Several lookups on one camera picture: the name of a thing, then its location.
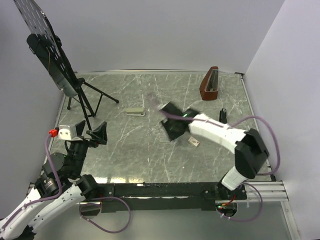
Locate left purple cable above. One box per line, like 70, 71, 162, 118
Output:
0, 134, 63, 232

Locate purple cable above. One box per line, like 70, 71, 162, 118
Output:
147, 92, 281, 176
0, 134, 63, 232

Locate black perforated panel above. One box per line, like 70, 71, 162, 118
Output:
14, 0, 79, 98

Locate white staple box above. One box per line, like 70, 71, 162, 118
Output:
188, 136, 200, 147

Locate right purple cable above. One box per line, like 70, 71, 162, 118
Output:
147, 92, 281, 176

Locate brown wooden metronome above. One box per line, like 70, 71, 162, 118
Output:
199, 66, 219, 101

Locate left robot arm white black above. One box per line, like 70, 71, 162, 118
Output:
0, 120, 108, 240

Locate beige stapler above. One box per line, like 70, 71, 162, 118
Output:
125, 107, 145, 117

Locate black tripod stand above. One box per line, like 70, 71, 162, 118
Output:
66, 77, 120, 130

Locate aluminium rail frame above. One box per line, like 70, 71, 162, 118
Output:
24, 181, 288, 207

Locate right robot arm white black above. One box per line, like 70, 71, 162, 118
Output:
159, 102, 269, 199

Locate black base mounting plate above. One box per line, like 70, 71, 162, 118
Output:
82, 182, 247, 213

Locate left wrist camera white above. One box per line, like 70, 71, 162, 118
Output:
48, 124, 84, 142

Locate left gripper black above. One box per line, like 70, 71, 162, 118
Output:
67, 120, 107, 177

